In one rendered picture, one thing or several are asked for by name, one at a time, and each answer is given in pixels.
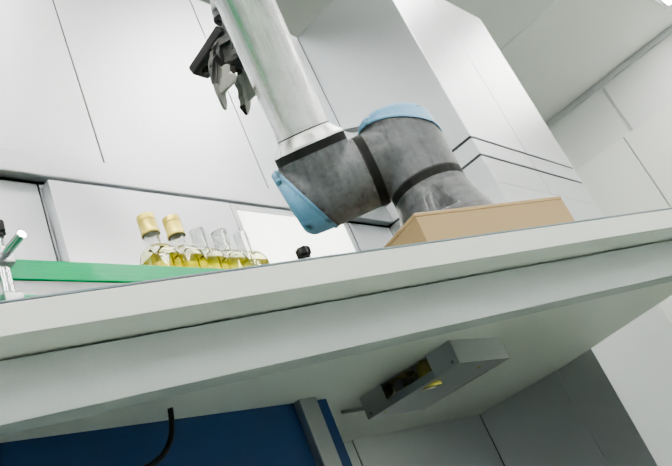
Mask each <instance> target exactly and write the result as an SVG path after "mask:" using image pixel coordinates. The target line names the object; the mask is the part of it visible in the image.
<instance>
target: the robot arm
mask: <svg viewBox="0 0 672 466"><path fill-rule="evenodd" d="M210 2H211V12H212V15H213V20H214V23H215V24H216V25H218V26H215V28H214V30H213V31H212V33H211V34H210V36H209V37H208V39H207V40H206V42H205V43H204V45H203V46H202V48H201V49H200V51H199V53H198V54H197V56H196V57H195V59H194V60H193V62H192V63H191V65H190V66H189V69H190V71H191V72H192V74H194V75H197V76H200V77H203V78H207V79H208V78H209V77H210V79H211V83H212V84H213V87H214V90H215V93H216V95H217V98H218V100H219V102H220V104H221V106H222V108H223V109H224V110H227V98H226V92H227V90H228V89H229V88H231V87H232V86H233V85H235V87H236V88H237V91H238V99H239V101H240V109H241V110H242V111H243V113H244V114H245V115H248V114H249V111H250V107H251V100H252V99H253V98H254V97H255V96H257V98H258V101H259V103H260V105H261V107H262V109H263V112H264V114H265V116H266V118H267V121H268V123H269V125H270V127H271V130H272V132H273V134H274V136H275V139H276V141H277V143H278V149H277V152H276V155H275V157H274V161H275V163H276V165H277V167H278V170H275V171H274V173H272V175H271V176H272V179H273V181H274V182H275V184H276V186H277V187H278V189H279V191H280V192H281V194H282V196H283V197H284V199H285V201H286V202H287V204H288V206H289V207H290V209H291V210H292V212H293V214H294V215H295V217H296V218H297V220H298V221H299V223H300V225H301V226H302V227H303V229H304V230H305V231H306V232H307V233H309V234H312V235H316V234H320V233H322V232H325V231H327V230H330V229H333V228H338V227H339V226H340V225H342V224H344V223H346V222H348V221H351V220H353V219H355V218H357V217H360V216H362V215H364V214H366V213H368V212H371V211H373V210H375V209H377V208H380V207H382V206H384V205H386V204H389V203H391V202H393V204H394V206H395V208H396V210H397V212H398V214H399V219H400V226H401V227H402V226H403V225H404V224H405V223H406V221H407V220H408V219H409V218H410V217H411V216H412V215H413V214H414V213H421V212H430V211H438V210H446V209H455V208H463V207H472V206H480V205H488V204H495V203H494V202H493V201H492V200H491V199H490V198H489V197H488V196H486V195H485V194H484V193H483V192H482V191H481V190H480V189H478V188H477V187H476V186H475V185H474V184H473V183H472V182H470V181H469V180H468V178H467V177H466V175H465V173H464V172H463V170H462V168H461V166H460V164H459V163H458V161H457V159H456V157H455V155H454V154H453V152H452V150H451V148H450V147H449V145H448V143H447V141H446V139H445V138H444V136H443V134H442V130H441V128H440V126H439V125H438V124H437V123H436V122H435V121H434V119H433V117H432V116H431V114H430V113H429V112H428V110H427V109H425V108H424V107H422V106H420V105H417V104H413V103H395V104H391V105H387V106H384V107H382V108H379V109H377V110H375V111H374V112H372V113H370V114H369V118H364V119H363V121H362V122H361V123H360V125H359V128H358V135H357V136H355V137H352V138H350V139H347V137H346V135H345V133H344V130H343V129H342V128H340V127H338V126H335V125H333V124H331V123H330V122H329V121H328V119H327V117H326V114H325V112H324V110H323V107H322V105H321V103H320V101H319V98H318V96H317V94H316V92H315V89H314V87H313V85H312V82H311V80H310V78H309V76H308V73H307V71H306V69H305V67H304V64H303V62H302V60H301V58H300V55H299V53H298V51H297V48H296V46H295V44H294V42H293V39H292V37H291V35H290V33H289V30H288V28H287V26H286V24H285V21H284V19H283V17H282V14H281V12H280V10H279V8H278V5H277V3H276V1H275V0H210ZM230 71H231V72H232V73H230ZM235 73H237V75H236V74H235Z"/></svg>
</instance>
